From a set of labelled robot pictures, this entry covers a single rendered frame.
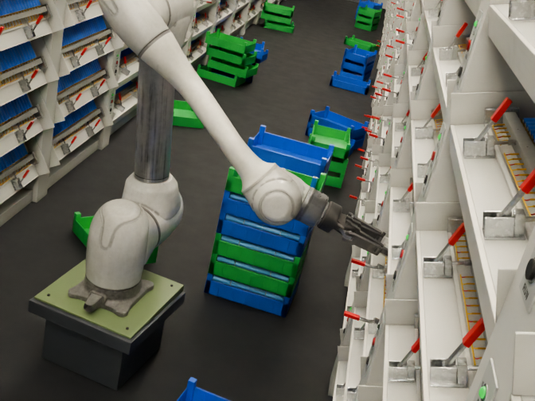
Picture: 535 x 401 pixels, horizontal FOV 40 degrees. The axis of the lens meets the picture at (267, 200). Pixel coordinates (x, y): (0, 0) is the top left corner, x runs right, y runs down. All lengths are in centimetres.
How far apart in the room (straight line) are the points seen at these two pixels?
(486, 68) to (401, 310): 44
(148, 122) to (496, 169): 125
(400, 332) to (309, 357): 114
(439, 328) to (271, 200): 71
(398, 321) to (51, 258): 163
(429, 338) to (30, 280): 182
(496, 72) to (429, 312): 39
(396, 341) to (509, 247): 55
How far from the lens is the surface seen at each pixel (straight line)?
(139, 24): 182
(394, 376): 120
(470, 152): 104
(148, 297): 215
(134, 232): 199
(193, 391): 211
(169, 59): 181
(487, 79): 119
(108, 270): 202
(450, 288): 108
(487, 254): 76
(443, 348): 94
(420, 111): 191
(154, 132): 207
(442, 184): 123
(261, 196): 161
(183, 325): 244
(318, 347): 250
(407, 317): 133
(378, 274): 189
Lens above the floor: 136
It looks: 23 degrees down
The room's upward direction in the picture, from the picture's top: 13 degrees clockwise
